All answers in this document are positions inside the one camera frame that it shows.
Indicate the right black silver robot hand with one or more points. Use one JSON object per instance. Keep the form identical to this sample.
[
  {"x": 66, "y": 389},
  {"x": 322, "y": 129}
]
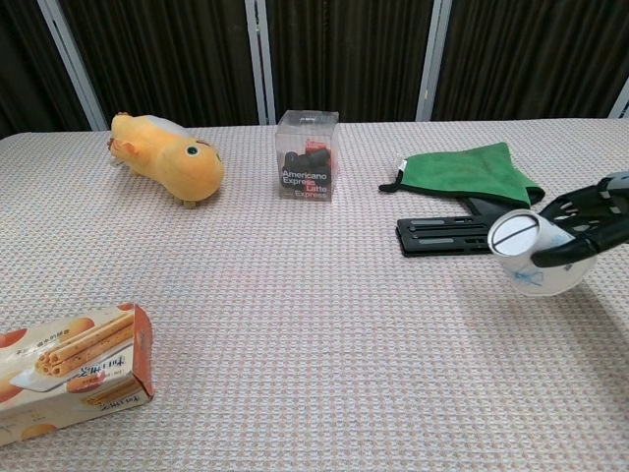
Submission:
[{"x": 599, "y": 216}]

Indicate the white paper cup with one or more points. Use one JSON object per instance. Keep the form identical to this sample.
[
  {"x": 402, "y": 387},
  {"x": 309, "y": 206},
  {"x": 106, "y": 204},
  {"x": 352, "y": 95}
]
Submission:
[{"x": 540, "y": 280}]

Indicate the black flat pad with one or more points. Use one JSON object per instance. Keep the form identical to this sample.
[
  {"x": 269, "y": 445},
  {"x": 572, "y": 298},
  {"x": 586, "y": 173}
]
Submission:
[{"x": 491, "y": 206}]

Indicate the green microfiber cloth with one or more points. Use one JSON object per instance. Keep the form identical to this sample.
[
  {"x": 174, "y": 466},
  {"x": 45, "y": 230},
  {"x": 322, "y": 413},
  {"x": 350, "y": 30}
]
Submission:
[{"x": 467, "y": 169}]

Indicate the black folding laptop stand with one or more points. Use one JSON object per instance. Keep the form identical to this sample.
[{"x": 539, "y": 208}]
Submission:
[{"x": 442, "y": 236}]

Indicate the black pleated partition panel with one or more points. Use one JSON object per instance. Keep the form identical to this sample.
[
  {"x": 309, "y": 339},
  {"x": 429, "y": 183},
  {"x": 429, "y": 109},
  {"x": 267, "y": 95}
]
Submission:
[
  {"x": 29, "y": 69},
  {"x": 531, "y": 54},
  {"x": 167, "y": 59},
  {"x": 344, "y": 54}
]

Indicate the clear plastic coffee capsule box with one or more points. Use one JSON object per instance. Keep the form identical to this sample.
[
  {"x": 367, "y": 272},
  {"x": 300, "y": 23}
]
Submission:
[{"x": 307, "y": 162}]

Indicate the pink woven tablecloth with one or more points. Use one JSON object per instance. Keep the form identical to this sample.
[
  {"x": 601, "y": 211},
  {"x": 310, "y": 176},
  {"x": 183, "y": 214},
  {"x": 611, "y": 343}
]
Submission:
[{"x": 314, "y": 319}]

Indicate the yellow plush animal toy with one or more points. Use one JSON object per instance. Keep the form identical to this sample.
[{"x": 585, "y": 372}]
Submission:
[{"x": 167, "y": 157}]

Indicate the orange egg roll biscuit box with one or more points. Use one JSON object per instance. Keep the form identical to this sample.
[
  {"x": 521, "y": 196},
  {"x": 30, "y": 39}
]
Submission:
[{"x": 69, "y": 373}]

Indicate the silver partition frame post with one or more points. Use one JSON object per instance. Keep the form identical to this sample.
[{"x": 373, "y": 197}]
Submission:
[
  {"x": 433, "y": 59},
  {"x": 260, "y": 59},
  {"x": 74, "y": 64},
  {"x": 620, "y": 102}
]

